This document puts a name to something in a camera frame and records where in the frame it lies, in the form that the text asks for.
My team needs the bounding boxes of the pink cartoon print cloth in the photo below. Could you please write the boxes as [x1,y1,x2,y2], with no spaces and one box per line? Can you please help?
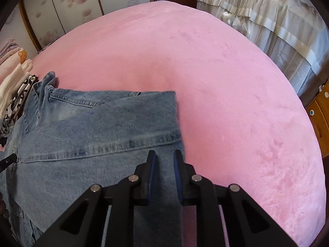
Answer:
[0,48,29,81]

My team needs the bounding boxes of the blue denim jeans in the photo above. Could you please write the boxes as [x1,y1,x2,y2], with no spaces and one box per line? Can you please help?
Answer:
[0,72,186,247]

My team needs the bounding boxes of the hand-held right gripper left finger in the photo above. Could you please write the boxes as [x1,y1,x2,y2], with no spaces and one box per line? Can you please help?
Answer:
[33,150,157,247]

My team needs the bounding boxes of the beige cloth covered furniture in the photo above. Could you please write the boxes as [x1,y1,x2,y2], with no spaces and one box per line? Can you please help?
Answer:
[196,0,329,96]

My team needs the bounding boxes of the pink fleece blanket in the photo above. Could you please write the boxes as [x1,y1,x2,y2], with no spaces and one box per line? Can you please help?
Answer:
[31,0,327,247]

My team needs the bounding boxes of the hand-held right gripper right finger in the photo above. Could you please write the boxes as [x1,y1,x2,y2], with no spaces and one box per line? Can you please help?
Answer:
[173,149,299,247]

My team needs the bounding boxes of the yellow wooden cabinet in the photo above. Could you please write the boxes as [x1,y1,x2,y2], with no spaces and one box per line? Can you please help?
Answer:
[305,81,329,158]

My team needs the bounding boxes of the black white patterned garment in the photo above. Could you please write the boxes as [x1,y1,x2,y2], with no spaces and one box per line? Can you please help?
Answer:
[0,75,39,147]

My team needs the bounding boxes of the floral sliding door wardrobe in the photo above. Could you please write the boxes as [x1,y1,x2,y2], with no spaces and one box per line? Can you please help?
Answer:
[19,0,153,53]

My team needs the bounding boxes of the white folded garment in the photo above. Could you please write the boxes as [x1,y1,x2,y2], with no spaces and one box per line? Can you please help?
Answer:
[0,62,34,121]

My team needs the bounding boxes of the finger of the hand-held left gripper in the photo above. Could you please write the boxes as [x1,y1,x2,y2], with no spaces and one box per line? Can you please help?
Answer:
[0,154,18,174]

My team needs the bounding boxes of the purple folded towel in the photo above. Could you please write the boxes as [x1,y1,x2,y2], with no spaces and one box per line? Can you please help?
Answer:
[0,38,21,65]

